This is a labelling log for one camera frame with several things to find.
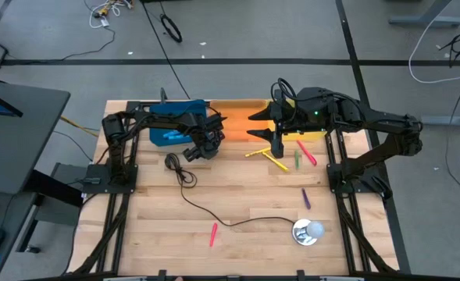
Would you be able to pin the purple marker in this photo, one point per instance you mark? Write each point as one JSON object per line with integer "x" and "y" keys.
{"x": 306, "y": 199}

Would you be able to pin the grey desk foot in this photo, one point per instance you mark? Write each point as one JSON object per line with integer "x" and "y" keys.
{"x": 448, "y": 120}
{"x": 428, "y": 20}

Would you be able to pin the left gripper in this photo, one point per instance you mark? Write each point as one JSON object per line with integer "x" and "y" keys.
{"x": 208, "y": 136}

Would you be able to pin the pink pen-style highlighter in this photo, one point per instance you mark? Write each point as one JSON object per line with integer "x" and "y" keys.
{"x": 307, "y": 153}

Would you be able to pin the green marker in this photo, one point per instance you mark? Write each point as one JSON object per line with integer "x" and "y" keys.
{"x": 297, "y": 160}

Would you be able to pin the yellow translucent plastic bin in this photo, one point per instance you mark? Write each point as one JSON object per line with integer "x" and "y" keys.
{"x": 304, "y": 136}

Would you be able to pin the orange translucent plastic bin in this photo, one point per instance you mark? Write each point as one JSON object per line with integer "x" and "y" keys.
{"x": 237, "y": 125}

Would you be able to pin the yellow pen-style highlighter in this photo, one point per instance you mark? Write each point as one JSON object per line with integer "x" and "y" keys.
{"x": 277, "y": 163}

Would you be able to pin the magenta pink highlighter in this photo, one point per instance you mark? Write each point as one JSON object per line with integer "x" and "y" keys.
{"x": 213, "y": 234}

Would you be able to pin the dark grey desk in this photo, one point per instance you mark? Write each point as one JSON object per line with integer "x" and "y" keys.
{"x": 18, "y": 148}

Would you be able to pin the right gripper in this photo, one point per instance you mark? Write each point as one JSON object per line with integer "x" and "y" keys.
{"x": 307, "y": 111}

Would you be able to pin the yellow highlighter with black print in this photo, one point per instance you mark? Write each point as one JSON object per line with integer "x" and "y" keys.
{"x": 259, "y": 151}

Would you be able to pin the light blue highlighter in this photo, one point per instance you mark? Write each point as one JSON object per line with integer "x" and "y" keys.
{"x": 171, "y": 134}

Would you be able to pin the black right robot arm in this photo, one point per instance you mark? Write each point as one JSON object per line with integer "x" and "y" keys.
{"x": 386, "y": 121}

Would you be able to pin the blue plastic bin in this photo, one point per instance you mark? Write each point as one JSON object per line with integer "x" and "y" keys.
{"x": 157, "y": 138}

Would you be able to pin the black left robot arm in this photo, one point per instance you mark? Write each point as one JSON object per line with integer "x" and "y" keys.
{"x": 155, "y": 119}

